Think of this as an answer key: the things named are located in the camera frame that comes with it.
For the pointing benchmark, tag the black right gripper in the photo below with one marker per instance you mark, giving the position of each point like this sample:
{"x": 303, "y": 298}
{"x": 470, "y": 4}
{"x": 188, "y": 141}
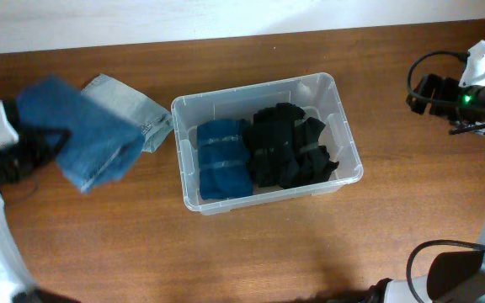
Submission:
{"x": 444, "y": 87}

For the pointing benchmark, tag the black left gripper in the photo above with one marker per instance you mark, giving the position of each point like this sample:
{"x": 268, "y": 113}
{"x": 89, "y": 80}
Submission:
{"x": 40, "y": 140}

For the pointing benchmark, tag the blue jeans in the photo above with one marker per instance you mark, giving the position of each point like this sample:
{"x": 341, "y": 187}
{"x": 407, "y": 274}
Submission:
{"x": 101, "y": 148}

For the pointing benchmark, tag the black garment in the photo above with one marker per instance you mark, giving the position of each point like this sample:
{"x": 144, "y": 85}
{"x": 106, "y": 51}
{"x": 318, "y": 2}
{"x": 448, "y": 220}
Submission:
{"x": 285, "y": 150}

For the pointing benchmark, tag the dark teal garment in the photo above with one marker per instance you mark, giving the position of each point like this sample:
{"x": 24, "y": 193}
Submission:
{"x": 223, "y": 158}

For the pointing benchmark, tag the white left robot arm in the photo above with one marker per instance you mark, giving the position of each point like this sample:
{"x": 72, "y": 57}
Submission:
{"x": 16, "y": 282}

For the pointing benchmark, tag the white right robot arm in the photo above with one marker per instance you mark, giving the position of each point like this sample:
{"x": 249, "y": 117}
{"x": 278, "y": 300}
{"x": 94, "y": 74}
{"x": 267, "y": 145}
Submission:
{"x": 446, "y": 270}

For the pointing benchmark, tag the clear plastic storage bin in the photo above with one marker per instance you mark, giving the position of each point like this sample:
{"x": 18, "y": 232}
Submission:
{"x": 317, "y": 94}

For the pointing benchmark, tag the light grey folded jeans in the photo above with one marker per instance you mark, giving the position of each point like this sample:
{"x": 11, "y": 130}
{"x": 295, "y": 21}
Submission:
{"x": 154, "y": 120}

